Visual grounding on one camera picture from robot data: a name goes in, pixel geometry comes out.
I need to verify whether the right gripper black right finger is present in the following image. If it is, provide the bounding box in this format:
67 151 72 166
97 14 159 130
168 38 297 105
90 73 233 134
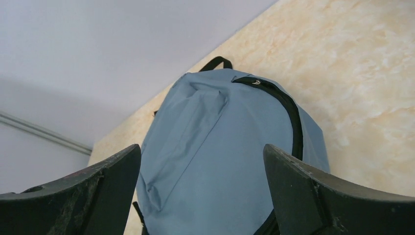
263 144 415 235

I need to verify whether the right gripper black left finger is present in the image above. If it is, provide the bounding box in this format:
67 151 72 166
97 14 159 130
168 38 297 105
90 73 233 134
0 144 141 235

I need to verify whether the blue grey student backpack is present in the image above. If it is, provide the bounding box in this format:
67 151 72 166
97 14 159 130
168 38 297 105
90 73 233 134
137 56 329 235

